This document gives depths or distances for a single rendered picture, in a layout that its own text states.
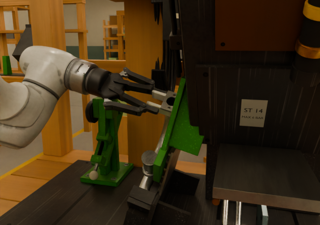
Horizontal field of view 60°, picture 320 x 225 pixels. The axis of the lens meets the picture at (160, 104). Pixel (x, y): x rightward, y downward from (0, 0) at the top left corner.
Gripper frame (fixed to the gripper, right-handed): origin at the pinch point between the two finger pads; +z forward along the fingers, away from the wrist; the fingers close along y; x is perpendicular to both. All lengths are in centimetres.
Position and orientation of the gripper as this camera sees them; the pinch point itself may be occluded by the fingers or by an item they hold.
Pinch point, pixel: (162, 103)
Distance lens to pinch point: 71.0
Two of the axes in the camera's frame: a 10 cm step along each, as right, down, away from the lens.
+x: 0.1, 5.1, 8.6
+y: 3.7, -8.0, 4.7
